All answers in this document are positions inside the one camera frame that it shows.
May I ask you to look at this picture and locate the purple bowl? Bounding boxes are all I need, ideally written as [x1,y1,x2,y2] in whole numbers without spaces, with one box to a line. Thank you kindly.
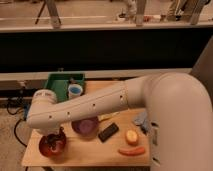
[71,117,99,136]

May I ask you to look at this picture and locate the black floor cable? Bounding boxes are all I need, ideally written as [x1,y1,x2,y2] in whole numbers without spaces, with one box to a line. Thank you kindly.
[5,97,29,148]

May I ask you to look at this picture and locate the blue and white cup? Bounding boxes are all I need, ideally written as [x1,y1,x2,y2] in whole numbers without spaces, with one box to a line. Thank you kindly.
[68,84,83,99]

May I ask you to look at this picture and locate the wooden table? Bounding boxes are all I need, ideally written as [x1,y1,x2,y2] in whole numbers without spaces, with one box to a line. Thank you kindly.
[22,81,150,168]

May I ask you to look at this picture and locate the blue cloth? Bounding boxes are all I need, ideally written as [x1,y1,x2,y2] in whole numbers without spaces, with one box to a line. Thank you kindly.
[133,112,149,134]

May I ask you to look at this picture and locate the yellow apple half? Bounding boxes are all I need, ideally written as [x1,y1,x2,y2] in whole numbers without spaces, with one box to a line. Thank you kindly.
[125,130,139,145]

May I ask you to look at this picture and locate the red bowl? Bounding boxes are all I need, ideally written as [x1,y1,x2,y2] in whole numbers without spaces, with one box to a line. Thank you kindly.
[39,136,65,157]

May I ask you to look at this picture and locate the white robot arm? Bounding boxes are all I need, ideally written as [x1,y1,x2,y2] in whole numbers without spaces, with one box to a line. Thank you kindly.
[27,73,213,171]

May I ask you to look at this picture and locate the green plastic bin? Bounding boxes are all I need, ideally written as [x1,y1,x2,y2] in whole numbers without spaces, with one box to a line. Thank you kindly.
[44,72,85,102]

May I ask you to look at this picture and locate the orange carrot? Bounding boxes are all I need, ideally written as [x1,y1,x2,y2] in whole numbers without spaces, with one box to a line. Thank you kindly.
[118,147,145,156]

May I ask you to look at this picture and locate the black rectangular block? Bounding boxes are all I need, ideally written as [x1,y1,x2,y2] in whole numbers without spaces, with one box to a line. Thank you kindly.
[98,123,119,142]

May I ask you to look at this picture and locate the blue box on floor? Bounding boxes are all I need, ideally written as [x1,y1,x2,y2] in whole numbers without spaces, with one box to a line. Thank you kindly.
[23,104,31,121]

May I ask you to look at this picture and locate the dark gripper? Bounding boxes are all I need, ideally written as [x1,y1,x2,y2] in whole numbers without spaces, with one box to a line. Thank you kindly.
[47,127,66,147]

